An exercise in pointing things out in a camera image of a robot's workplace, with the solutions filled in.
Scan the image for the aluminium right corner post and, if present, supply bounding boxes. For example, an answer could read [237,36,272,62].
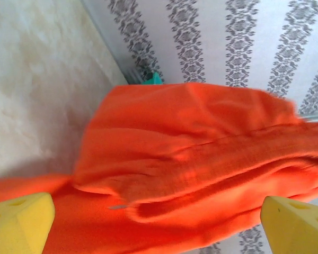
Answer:
[298,111,318,123]

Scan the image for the red-orange shorts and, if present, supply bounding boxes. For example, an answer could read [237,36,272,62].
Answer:
[0,82,318,254]

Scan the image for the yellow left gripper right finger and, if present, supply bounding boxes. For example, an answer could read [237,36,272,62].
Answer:
[260,195,318,254]

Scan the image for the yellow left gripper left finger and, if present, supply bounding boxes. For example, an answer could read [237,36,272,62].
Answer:
[0,192,56,254]

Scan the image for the teal plastic basket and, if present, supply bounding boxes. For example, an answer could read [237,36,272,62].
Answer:
[140,71,164,86]

